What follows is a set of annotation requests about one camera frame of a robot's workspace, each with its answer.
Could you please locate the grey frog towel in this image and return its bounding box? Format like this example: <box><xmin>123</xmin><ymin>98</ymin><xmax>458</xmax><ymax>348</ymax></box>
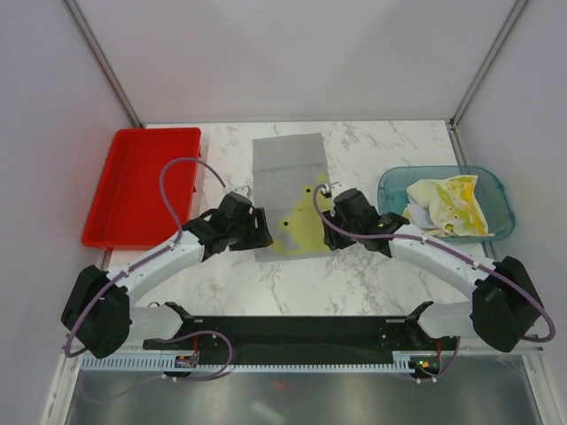
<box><xmin>252</xmin><ymin>133</ymin><xmax>330</xmax><ymax>262</ymax></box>

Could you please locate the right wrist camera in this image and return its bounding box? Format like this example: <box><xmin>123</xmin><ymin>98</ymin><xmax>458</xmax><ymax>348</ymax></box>
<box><xmin>321</xmin><ymin>182</ymin><xmax>345</xmax><ymax>198</ymax></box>

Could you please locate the aluminium front rail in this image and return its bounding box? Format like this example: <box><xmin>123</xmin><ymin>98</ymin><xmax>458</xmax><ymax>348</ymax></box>
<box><xmin>509</xmin><ymin>341</ymin><xmax>543</xmax><ymax>354</ymax></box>

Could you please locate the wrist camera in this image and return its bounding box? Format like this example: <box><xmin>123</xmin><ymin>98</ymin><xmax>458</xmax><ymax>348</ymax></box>
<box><xmin>233</xmin><ymin>185</ymin><xmax>252</xmax><ymax>198</ymax></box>
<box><xmin>321</xmin><ymin>182</ymin><xmax>345</xmax><ymax>198</ymax></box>

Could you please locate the yellow patterned towel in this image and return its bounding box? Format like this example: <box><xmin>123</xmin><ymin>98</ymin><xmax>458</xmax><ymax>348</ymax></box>
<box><xmin>428</xmin><ymin>174</ymin><xmax>493</xmax><ymax>237</ymax></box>

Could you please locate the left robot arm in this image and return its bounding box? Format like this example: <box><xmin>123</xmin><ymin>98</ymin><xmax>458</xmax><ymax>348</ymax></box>
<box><xmin>61</xmin><ymin>191</ymin><xmax>273</xmax><ymax>359</ymax></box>

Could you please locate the red plastic bin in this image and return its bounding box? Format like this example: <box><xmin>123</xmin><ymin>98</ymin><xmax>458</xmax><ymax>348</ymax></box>
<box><xmin>82</xmin><ymin>127</ymin><xmax>201</xmax><ymax>251</ymax></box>

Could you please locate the aluminium frame post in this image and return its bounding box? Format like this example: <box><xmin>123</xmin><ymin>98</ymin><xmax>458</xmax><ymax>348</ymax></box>
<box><xmin>447</xmin><ymin>0</ymin><xmax>531</xmax><ymax>129</ymax></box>
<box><xmin>61</xmin><ymin>0</ymin><xmax>144</xmax><ymax>128</ymax></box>

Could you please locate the right aluminium frame post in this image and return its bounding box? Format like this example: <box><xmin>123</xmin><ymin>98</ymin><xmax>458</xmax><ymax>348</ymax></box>
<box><xmin>447</xmin><ymin>0</ymin><xmax>531</xmax><ymax>129</ymax></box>

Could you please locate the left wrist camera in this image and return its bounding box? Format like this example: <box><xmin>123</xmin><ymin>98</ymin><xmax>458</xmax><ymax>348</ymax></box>
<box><xmin>233</xmin><ymin>185</ymin><xmax>252</xmax><ymax>198</ymax></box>

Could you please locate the blue transparent plastic tub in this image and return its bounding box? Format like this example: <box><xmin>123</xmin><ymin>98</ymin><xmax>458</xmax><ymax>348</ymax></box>
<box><xmin>377</xmin><ymin>166</ymin><xmax>516</xmax><ymax>243</ymax></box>

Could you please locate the white cable duct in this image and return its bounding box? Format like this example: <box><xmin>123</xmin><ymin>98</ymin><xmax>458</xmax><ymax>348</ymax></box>
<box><xmin>80</xmin><ymin>353</ymin><xmax>415</xmax><ymax>374</ymax></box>

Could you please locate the left aluminium frame post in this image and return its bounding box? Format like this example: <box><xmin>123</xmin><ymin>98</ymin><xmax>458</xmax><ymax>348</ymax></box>
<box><xmin>61</xmin><ymin>0</ymin><xmax>144</xmax><ymax>128</ymax></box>

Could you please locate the cream towel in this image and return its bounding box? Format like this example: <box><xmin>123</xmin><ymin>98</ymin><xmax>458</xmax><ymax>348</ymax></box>
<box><xmin>402</xmin><ymin>180</ymin><xmax>447</xmax><ymax>236</ymax></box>

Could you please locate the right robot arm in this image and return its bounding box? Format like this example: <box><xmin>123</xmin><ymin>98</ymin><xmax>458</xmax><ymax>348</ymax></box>
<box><xmin>313</xmin><ymin>184</ymin><xmax>555</xmax><ymax>352</ymax></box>

